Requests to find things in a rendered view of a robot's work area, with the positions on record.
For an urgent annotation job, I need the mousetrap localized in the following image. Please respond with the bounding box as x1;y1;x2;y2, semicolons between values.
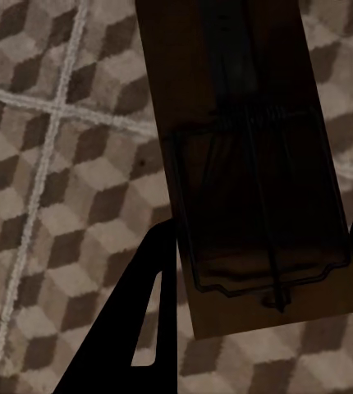
135;0;353;341

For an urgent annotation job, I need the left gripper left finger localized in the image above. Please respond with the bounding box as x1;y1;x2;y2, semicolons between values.
53;218;177;394

